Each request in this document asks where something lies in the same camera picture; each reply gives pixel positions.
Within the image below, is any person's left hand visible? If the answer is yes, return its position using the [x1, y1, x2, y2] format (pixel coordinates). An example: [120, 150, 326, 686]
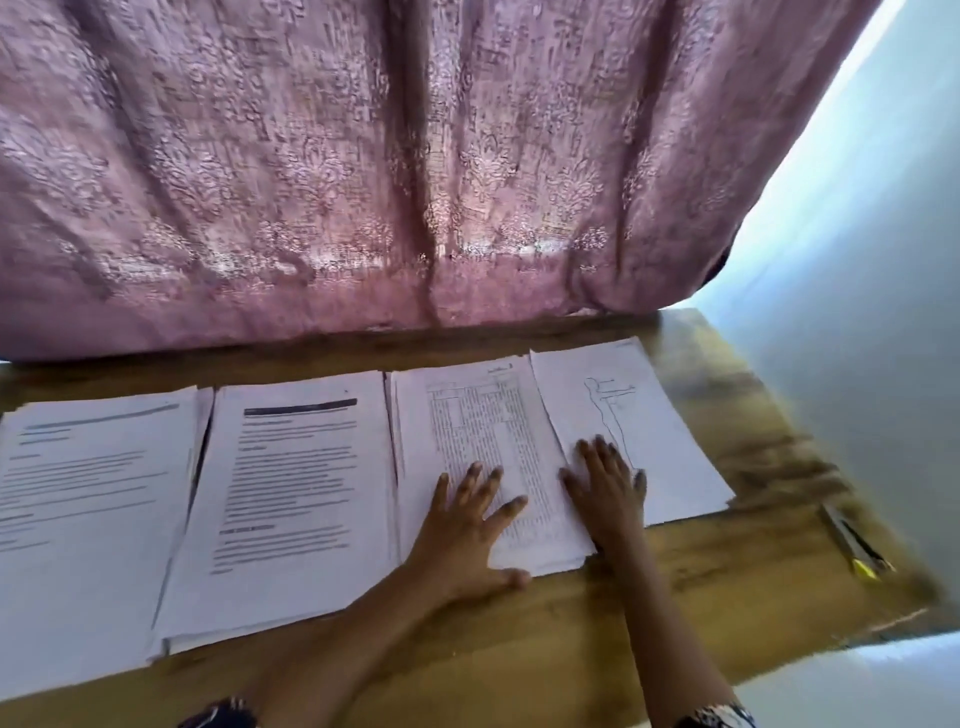
[402, 460, 533, 605]

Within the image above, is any person's right hand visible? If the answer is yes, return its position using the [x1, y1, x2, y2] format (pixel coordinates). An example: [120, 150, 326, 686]
[558, 433, 651, 551]

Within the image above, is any table-print paper pile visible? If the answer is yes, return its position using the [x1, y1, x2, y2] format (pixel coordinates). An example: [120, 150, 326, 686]
[385, 354, 599, 581]

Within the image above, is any dark-header text paper pile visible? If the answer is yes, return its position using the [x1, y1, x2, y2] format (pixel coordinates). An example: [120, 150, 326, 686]
[153, 369, 402, 657]

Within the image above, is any grey-header text paper pile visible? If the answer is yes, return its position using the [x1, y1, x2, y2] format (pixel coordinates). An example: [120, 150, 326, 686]
[0, 385, 207, 705]

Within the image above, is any person's left forearm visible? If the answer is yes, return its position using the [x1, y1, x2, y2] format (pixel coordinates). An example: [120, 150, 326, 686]
[240, 562, 452, 728]

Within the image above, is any person's right forearm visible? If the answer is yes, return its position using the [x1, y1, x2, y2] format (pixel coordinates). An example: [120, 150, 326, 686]
[600, 532, 744, 722]

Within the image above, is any silver yellow black stapler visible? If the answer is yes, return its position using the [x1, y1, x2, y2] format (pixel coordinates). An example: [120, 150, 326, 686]
[819, 501, 897, 584]

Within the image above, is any pink patterned curtain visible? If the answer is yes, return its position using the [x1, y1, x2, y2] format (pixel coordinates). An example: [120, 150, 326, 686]
[0, 0, 887, 363]

